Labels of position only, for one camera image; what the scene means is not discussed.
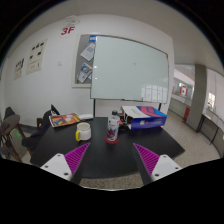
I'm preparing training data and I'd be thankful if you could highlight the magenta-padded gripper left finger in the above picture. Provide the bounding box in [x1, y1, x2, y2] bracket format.
[39, 142, 93, 186]

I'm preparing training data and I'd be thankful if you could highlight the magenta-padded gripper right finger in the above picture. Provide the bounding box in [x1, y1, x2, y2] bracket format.
[131, 142, 184, 187]

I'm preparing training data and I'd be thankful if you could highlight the clear bottle with black cap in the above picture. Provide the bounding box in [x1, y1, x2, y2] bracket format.
[106, 110, 121, 143]

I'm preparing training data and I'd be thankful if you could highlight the flat round red coaster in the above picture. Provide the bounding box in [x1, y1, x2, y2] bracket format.
[104, 134, 120, 145]

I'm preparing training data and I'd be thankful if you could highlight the blue and white cardboard box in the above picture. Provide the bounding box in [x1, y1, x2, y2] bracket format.
[121, 105, 168, 131]

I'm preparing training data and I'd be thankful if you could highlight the colourful orange magazine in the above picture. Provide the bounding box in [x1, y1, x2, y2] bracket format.
[48, 112, 82, 129]

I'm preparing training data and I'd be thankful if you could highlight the white oblong case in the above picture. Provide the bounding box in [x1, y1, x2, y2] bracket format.
[78, 113, 94, 121]

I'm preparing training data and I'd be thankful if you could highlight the black jacket on chair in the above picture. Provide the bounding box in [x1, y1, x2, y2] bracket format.
[21, 104, 62, 152]

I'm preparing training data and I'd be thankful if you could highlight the round brown side table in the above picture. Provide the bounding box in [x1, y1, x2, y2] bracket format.
[0, 114, 22, 159]

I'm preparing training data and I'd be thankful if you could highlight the dark grey chair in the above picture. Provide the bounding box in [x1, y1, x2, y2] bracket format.
[3, 106, 17, 118]

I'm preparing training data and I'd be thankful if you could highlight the large whiteboard on stand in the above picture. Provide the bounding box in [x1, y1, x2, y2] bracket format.
[90, 35, 170, 118]

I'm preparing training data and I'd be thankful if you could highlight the grey pin board with papers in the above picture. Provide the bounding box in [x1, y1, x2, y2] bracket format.
[71, 33, 98, 89]

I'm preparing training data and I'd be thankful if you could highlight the white mug with yellow handle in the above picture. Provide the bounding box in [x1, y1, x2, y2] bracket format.
[74, 122, 92, 142]

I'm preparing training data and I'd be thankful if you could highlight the black device with cables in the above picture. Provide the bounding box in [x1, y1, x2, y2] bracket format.
[118, 112, 130, 130]

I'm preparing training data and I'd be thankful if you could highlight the small white wall poster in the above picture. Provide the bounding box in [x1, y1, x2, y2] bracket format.
[13, 57, 26, 81]

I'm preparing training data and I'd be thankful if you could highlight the large white wall poster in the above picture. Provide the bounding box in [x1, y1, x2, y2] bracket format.
[26, 38, 48, 76]

